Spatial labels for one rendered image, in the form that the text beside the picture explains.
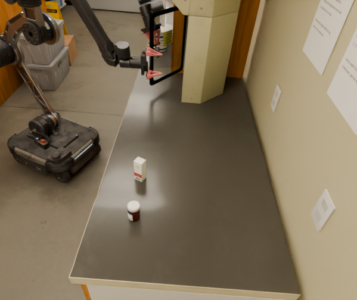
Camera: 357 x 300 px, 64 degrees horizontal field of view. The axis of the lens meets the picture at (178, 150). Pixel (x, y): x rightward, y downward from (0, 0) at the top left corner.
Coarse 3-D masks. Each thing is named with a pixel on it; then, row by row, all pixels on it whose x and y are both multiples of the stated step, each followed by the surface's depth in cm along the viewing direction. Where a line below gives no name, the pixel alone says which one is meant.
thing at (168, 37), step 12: (180, 12) 156; (156, 24) 145; (168, 24) 153; (180, 24) 161; (156, 36) 150; (168, 36) 157; (180, 36) 166; (168, 48) 162; (180, 48) 171; (156, 60) 158; (168, 60) 167; (180, 60) 176; (168, 72) 172
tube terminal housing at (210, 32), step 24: (192, 0) 128; (216, 0) 129; (240, 0) 140; (192, 24) 135; (216, 24) 138; (192, 48) 143; (216, 48) 147; (192, 72) 151; (216, 72) 158; (192, 96) 161
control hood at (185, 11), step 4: (172, 0) 129; (176, 0) 129; (180, 0) 129; (184, 0) 128; (188, 0) 128; (176, 4) 130; (180, 4) 130; (184, 4) 130; (188, 4) 130; (180, 8) 131; (184, 8) 131; (188, 8) 131; (184, 12) 132; (188, 12) 132
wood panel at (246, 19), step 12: (252, 0) 161; (240, 12) 165; (252, 12) 165; (240, 24) 169; (252, 24) 169; (240, 36) 174; (240, 48) 179; (240, 60) 184; (180, 72) 191; (228, 72) 190; (240, 72) 189
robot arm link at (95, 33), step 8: (72, 0) 121; (80, 0) 121; (80, 8) 122; (88, 8) 124; (80, 16) 126; (88, 16) 125; (88, 24) 128; (96, 24) 128; (96, 32) 129; (104, 32) 132; (96, 40) 134; (104, 40) 133; (104, 48) 134; (112, 48) 137; (104, 56) 138; (112, 56) 137
